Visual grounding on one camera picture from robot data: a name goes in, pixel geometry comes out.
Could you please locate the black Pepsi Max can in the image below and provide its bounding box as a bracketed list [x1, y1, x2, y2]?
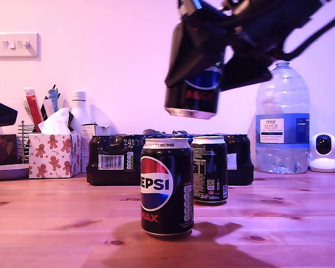
[190, 136, 228, 207]
[164, 65, 222, 120]
[140, 137, 195, 240]

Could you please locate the black Pepsi Max multipack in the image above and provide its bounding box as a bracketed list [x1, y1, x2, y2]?
[85, 128, 255, 186]

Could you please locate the white slim packet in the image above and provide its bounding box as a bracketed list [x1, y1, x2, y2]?
[21, 98, 34, 122]

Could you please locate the red and white tube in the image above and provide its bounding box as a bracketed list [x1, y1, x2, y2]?
[23, 87, 44, 132]

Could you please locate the dark box with red print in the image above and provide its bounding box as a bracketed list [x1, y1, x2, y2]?
[0, 128, 17, 167]

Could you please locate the large clear water bottle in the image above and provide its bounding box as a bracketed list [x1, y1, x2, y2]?
[255, 60, 310, 174]

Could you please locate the black and white striped tube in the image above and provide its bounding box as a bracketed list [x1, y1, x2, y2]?
[41, 96, 54, 121]

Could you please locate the white tissue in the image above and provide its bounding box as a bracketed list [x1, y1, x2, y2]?
[37, 107, 71, 135]

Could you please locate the blue and white tube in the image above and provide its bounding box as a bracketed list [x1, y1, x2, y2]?
[47, 84, 61, 112]

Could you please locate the grey plate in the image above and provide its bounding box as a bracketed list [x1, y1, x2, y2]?
[0, 164, 30, 181]

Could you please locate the gingerbread print tissue box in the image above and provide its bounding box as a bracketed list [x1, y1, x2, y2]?
[28, 133, 82, 179]

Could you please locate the white insulated bottle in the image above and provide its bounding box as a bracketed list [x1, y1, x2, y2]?
[69, 90, 90, 135]

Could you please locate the small white carton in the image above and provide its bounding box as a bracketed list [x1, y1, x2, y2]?
[80, 123, 112, 173]

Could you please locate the metal wire holder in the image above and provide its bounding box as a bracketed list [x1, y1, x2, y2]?
[16, 120, 41, 164]

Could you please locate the white wall light switch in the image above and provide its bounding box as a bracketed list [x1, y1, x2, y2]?
[0, 32, 41, 59]

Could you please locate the black flat sleeved cable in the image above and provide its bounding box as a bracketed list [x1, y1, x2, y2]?
[272, 8, 335, 61]

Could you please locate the small white round camera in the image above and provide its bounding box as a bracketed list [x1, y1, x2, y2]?
[308, 132, 335, 173]

